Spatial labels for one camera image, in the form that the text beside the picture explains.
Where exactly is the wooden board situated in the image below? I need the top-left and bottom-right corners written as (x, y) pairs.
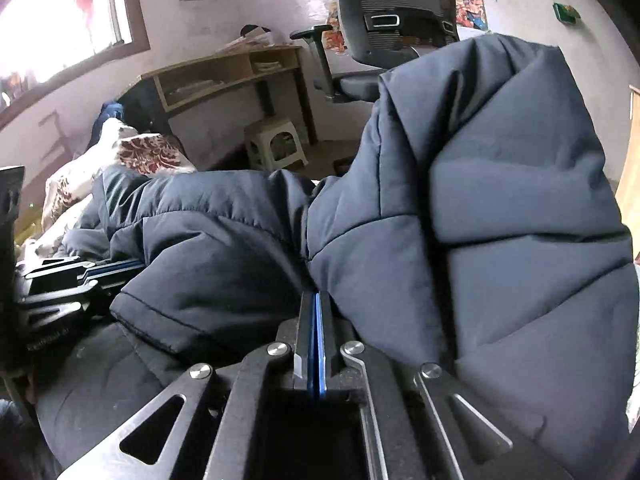
top-left (614, 85), bottom-right (640, 221)

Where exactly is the pile of papers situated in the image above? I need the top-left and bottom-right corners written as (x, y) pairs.
top-left (227, 25), bottom-right (275, 54)

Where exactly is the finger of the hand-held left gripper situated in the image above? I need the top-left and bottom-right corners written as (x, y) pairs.
top-left (19, 280), bottom-right (118, 320)
top-left (17, 256), bottom-right (146, 283)

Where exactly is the colourful cartoon poster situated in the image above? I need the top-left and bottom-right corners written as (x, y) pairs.
top-left (326, 2), bottom-right (349, 54)

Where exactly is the dark blue padded jacket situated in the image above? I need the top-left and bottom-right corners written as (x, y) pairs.
top-left (37, 32), bottom-right (640, 480)

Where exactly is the pale plastic stool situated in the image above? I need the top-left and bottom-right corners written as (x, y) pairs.
top-left (244, 117), bottom-right (309, 171)

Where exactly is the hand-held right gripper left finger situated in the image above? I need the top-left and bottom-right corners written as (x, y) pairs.
top-left (55, 290), bottom-right (317, 480)

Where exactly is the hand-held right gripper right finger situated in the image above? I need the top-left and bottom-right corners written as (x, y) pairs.
top-left (316, 290), bottom-right (571, 480)

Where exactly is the floral quilt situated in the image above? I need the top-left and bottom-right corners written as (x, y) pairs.
top-left (15, 122), bottom-right (198, 261)

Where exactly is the green hanging box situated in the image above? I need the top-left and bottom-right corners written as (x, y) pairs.
top-left (552, 2), bottom-right (581, 25)

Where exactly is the window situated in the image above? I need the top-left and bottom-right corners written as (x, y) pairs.
top-left (0, 0), bottom-right (151, 131)

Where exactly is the cartoon figure poster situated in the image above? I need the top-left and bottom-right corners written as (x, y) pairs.
top-left (456, 0), bottom-right (490, 31)

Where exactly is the wooden desk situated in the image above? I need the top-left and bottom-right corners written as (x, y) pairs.
top-left (140, 45), bottom-right (318, 146)

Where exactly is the dark blue pillow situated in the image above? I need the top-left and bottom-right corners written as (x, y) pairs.
top-left (87, 100), bottom-right (126, 151)

